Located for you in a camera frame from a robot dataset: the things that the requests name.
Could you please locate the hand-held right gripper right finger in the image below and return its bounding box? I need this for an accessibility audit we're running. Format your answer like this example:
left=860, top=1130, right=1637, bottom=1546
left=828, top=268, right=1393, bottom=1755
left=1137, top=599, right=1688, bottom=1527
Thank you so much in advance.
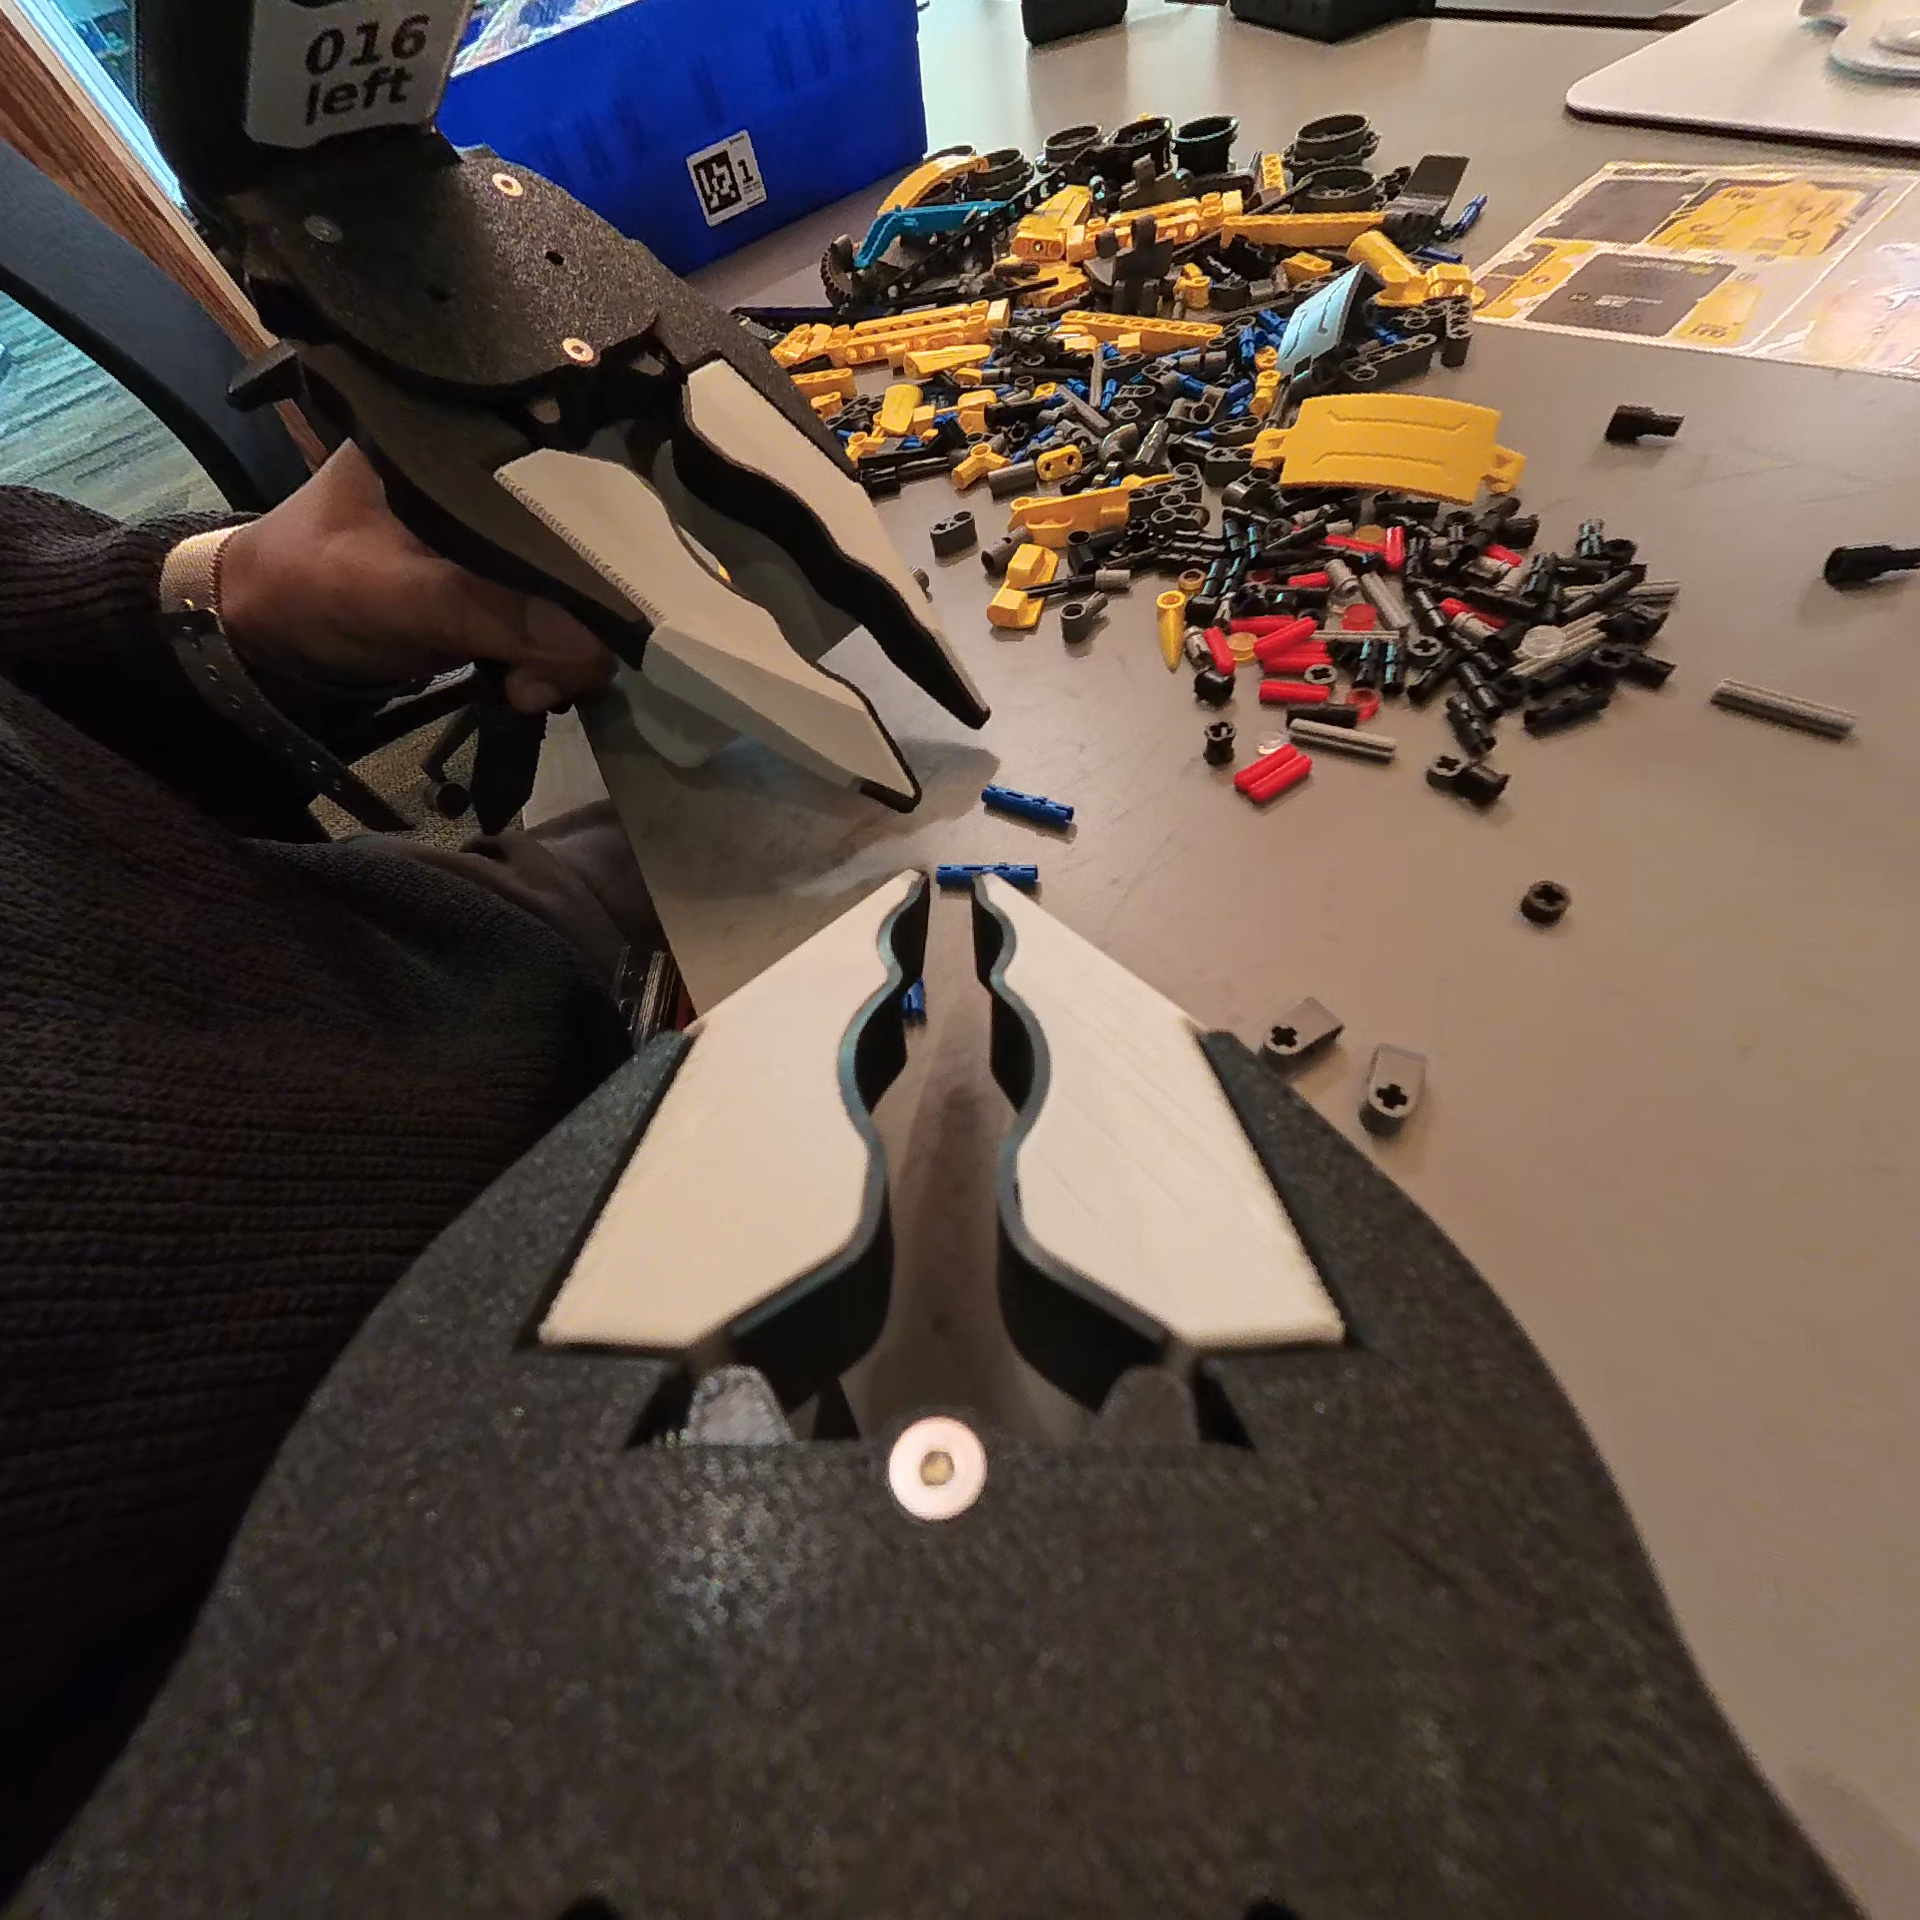
left=970, top=872, right=1347, bottom=1353

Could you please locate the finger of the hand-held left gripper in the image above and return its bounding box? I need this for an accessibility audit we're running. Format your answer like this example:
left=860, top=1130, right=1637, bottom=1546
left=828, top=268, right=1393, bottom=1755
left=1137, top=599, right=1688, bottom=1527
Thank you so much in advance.
left=681, top=359, right=995, bottom=732
left=492, top=449, right=924, bottom=817

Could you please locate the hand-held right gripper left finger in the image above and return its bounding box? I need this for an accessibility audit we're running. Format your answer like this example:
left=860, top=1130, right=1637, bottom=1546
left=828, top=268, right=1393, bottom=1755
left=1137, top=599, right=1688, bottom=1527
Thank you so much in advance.
left=538, top=867, right=933, bottom=1353

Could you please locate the person's left forearm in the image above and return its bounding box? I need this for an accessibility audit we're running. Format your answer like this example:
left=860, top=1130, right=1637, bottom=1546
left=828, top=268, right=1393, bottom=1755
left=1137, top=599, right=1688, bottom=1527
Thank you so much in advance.
left=0, top=484, right=496, bottom=935

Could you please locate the person's left hand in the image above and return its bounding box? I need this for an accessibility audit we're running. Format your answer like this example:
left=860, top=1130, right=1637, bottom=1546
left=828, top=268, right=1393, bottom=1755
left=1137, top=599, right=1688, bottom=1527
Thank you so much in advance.
left=222, top=440, right=619, bottom=721

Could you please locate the blue plastic storage bin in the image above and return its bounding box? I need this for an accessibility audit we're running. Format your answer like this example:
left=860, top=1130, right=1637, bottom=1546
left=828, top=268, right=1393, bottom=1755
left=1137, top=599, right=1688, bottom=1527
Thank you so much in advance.
left=435, top=0, right=928, bottom=278

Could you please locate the black office chair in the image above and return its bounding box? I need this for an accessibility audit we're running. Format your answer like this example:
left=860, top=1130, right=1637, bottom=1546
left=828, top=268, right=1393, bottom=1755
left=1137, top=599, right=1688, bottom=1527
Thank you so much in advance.
left=0, top=143, right=496, bottom=846

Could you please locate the pile of yellow black bricks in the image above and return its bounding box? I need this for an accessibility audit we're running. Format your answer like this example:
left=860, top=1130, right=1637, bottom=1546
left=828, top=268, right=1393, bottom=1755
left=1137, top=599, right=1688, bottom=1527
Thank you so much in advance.
left=765, top=113, right=1537, bottom=635

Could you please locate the person's dark clothed body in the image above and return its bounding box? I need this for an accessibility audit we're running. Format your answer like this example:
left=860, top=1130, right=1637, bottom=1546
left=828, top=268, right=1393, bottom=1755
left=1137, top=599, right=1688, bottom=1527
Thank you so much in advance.
left=0, top=674, right=666, bottom=1865

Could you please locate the yellow curved panel piece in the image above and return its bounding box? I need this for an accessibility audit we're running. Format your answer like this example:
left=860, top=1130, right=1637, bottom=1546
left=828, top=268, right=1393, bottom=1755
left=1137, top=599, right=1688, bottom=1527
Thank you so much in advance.
left=1251, top=391, right=1529, bottom=506

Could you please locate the pile of black red pins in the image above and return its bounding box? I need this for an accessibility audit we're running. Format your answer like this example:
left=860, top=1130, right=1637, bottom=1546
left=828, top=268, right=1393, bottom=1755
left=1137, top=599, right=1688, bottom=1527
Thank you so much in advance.
left=1192, top=504, right=1684, bottom=808

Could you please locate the grey axle rod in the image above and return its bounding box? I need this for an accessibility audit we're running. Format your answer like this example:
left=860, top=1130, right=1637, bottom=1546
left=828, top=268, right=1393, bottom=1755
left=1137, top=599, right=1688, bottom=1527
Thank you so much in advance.
left=1713, top=679, right=1858, bottom=742

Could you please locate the yellow black sticker sheet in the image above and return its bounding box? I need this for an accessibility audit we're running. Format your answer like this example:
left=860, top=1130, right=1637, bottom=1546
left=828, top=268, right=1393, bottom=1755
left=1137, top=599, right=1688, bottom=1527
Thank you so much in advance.
left=1470, top=159, right=1920, bottom=380

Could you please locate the white book stand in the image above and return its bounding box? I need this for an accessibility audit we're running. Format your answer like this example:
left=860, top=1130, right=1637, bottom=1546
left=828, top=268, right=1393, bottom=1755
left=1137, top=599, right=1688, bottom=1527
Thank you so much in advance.
left=1564, top=0, right=1920, bottom=154

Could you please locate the light blue frame piece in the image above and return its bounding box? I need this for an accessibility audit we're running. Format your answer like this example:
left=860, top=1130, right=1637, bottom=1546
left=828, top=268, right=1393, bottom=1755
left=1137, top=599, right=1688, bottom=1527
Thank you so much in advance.
left=824, top=200, right=1025, bottom=311

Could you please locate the wooden post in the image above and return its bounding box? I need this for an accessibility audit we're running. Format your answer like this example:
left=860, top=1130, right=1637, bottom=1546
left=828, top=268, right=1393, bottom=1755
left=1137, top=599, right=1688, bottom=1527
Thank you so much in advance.
left=0, top=0, right=325, bottom=456

